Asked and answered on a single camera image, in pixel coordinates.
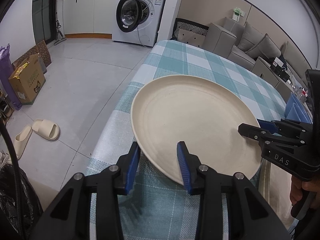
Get blue bowl front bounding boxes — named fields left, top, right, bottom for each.
left=285, top=93, right=312, bottom=124

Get large cream plate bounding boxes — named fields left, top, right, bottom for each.
left=131, top=75, right=261, bottom=183

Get white kitchen counter cabinets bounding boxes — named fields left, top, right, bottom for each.
left=62, top=0, right=116, bottom=38

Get right hand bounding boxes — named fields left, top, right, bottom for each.
left=290, top=176, right=320, bottom=209

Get cream plate stack top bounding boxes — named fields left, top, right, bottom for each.
left=258, top=159, right=294, bottom=229

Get teal checked tablecloth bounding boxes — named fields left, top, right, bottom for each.
left=86, top=40, right=286, bottom=239

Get grey side cabinet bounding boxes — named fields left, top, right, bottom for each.
left=252, top=57, right=294, bottom=101

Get black box on cabinet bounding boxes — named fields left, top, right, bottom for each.
left=270, top=55, right=290, bottom=82

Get grey cushion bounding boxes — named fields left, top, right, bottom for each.
left=246, top=34, right=281, bottom=60

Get cream slipper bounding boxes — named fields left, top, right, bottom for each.
left=14, top=125, right=33, bottom=160
left=32, top=119, right=60, bottom=141

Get grey sofa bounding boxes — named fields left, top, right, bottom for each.
left=202, top=18, right=311, bottom=88

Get black garbage bag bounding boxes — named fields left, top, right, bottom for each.
left=0, top=163, right=43, bottom=240

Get cardboard box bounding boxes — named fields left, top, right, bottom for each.
left=9, top=54, right=46, bottom=105

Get purple bag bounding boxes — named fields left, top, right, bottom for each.
left=0, top=44, right=22, bottom=110

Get white washing machine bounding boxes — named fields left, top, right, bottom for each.
left=112, top=0, right=165, bottom=47

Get black cable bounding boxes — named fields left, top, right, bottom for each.
left=0, top=122, right=25, bottom=235

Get green white wall socket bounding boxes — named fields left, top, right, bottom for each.
left=232, top=8, right=245, bottom=22

